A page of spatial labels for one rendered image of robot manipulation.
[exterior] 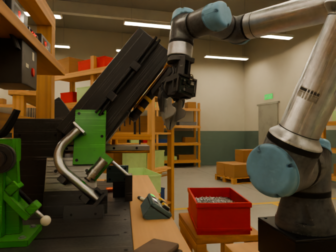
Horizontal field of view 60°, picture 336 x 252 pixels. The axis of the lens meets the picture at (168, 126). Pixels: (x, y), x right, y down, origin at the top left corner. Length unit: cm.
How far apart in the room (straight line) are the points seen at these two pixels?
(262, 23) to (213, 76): 1019
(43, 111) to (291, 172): 159
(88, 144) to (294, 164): 73
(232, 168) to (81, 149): 600
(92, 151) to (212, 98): 992
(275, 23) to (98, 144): 71
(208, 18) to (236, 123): 1047
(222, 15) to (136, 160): 310
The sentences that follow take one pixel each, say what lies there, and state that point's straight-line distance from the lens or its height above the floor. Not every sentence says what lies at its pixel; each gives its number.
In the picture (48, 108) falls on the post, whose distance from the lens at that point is 194.
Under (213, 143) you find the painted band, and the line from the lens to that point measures 1084.
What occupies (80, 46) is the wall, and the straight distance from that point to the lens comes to 1037.
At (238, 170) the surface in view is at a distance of 698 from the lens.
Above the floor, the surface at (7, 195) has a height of 102.
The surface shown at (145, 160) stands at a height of 84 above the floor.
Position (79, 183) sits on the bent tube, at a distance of 106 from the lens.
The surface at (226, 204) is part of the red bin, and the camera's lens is 116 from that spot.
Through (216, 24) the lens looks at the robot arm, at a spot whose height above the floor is 147.
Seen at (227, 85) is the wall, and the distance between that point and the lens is 1123.
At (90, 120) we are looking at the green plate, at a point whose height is 123.
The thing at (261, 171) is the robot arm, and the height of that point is 110.
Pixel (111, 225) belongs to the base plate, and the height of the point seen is 90.
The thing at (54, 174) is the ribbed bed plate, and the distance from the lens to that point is 113.
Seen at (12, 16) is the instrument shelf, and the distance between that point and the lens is 101.
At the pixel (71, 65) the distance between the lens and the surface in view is 497.
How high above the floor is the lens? 119
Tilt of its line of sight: 1 degrees up
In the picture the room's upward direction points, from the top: straight up
